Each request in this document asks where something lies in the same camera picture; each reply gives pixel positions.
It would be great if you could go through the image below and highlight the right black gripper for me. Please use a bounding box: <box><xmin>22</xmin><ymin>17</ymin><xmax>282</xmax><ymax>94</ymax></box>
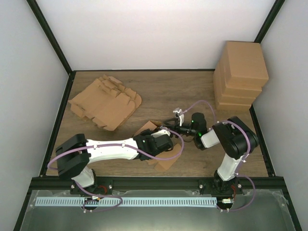
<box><xmin>164</xmin><ymin>118</ymin><xmax>197</xmax><ymax>139</ymax></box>

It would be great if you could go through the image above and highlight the brown cardboard box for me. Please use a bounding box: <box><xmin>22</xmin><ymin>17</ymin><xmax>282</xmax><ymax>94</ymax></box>
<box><xmin>133</xmin><ymin>120</ymin><xmax>182</xmax><ymax>172</ymax></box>

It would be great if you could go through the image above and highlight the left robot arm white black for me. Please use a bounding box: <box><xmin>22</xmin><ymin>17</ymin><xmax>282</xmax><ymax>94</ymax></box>
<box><xmin>56</xmin><ymin>129</ymin><xmax>174</xmax><ymax>194</ymax></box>

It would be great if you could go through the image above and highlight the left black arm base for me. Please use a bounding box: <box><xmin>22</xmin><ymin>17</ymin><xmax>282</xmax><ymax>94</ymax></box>
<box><xmin>70</xmin><ymin>167</ymin><xmax>114</xmax><ymax>196</ymax></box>

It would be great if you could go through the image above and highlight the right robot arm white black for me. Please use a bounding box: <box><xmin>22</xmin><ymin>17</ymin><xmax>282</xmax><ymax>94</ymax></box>
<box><xmin>163</xmin><ymin>112</ymin><xmax>259</xmax><ymax>194</ymax></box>

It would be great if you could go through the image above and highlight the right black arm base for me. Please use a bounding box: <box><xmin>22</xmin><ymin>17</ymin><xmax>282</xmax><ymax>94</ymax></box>
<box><xmin>198</xmin><ymin>170</ymin><xmax>243</xmax><ymax>196</ymax></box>

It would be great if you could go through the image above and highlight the bottom folded cardboard box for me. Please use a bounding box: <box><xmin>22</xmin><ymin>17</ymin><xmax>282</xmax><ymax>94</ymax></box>
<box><xmin>215</xmin><ymin>101</ymin><xmax>252</xmax><ymax>111</ymax></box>

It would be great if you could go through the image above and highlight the folded cardboard box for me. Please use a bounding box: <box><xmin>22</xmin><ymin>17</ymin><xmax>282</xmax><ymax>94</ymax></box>
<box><xmin>219</xmin><ymin>41</ymin><xmax>269</xmax><ymax>87</ymax></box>
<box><xmin>214</xmin><ymin>82</ymin><xmax>255</xmax><ymax>105</ymax></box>
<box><xmin>215</xmin><ymin>101</ymin><xmax>252</xmax><ymax>111</ymax></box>
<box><xmin>214</xmin><ymin>67</ymin><xmax>262</xmax><ymax>98</ymax></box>

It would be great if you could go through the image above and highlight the top folded cardboard box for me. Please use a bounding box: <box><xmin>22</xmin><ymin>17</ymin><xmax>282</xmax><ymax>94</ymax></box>
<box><xmin>219</xmin><ymin>41</ymin><xmax>269</xmax><ymax>87</ymax></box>

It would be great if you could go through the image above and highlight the stack of flat cardboard blanks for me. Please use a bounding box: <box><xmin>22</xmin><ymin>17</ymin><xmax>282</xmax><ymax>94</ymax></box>
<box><xmin>68</xmin><ymin>75</ymin><xmax>142</xmax><ymax>131</ymax></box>

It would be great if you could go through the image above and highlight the clear acrylic plate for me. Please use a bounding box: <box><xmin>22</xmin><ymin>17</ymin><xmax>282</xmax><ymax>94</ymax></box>
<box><xmin>21</xmin><ymin>190</ymin><xmax>295</xmax><ymax>231</ymax></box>

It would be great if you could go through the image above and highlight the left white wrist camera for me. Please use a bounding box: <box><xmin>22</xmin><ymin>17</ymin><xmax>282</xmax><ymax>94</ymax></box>
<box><xmin>151</xmin><ymin>129</ymin><xmax>171</xmax><ymax>138</ymax></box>

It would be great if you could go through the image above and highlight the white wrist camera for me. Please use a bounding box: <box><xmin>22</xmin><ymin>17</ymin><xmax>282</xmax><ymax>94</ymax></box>
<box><xmin>173</xmin><ymin>108</ymin><xmax>184</xmax><ymax>127</ymax></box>
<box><xmin>151</xmin><ymin>129</ymin><xmax>171</xmax><ymax>138</ymax></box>

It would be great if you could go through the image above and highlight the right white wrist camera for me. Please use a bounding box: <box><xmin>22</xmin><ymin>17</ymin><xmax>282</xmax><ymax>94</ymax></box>
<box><xmin>173</xmin><ymin>108</ymin><xmax>184</xmax><ymax>127</ymax></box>

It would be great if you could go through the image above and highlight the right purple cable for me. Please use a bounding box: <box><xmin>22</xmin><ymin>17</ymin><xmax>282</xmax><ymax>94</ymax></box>
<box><xmin>181</xmin><ymin>100</ymin><xmax>256</xmax><ymax>212</ymax></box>

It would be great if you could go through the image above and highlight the purple cable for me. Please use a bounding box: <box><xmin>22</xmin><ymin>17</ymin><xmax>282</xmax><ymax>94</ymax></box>
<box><xmin>47</xmin><ymin>129</ymin><xmax>185</xmax><ymax>212</ymax></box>
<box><xmin>181</xmin><ymin>100</ymin><xmax>256</xmax><ymax>212</ymax></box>

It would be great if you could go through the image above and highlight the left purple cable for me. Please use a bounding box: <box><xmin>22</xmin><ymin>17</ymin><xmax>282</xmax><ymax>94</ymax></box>
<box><xmin>47</xmin><ymin>129</ymin><xmax>185</xmax><ymax>212</ymax></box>

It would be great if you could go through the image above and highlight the light blue slotted cable duct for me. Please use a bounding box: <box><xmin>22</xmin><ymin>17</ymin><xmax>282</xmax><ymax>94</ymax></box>
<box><xmin>35</xmin><ymin>197</ymin><xmax>217</xmax><ymax>207</ymax></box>

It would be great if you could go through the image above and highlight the black aluminium frame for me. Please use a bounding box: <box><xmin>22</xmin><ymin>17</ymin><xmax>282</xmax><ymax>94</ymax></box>
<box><xmin>14</xmin><ymin>0</ymin><xmax>302</xmax><ymax>231</ymax></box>

